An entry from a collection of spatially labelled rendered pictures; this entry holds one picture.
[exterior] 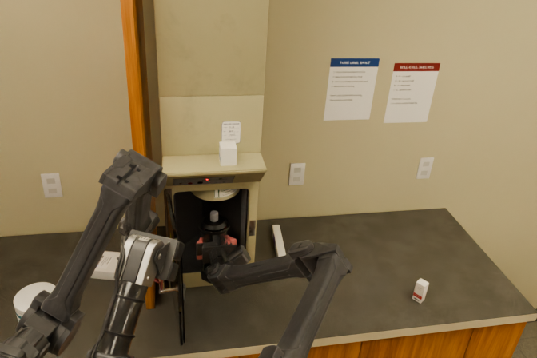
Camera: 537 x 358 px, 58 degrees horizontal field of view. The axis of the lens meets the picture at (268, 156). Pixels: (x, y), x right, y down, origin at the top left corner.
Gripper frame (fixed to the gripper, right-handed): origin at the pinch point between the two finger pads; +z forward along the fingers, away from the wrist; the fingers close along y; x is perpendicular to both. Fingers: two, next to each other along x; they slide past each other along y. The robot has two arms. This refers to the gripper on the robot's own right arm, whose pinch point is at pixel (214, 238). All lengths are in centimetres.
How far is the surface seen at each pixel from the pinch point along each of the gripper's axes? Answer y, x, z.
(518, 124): -150, -22, 38
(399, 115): -88, -28, 40
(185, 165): 9.5, -32.7, -6.6
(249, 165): -10.3, -32.6, -8.6
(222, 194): -3.4, -15.9, 3.2
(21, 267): 72, 22, 26
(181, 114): 9.8, -47.2, -0.2
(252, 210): -13.6, -9.7, 0.9
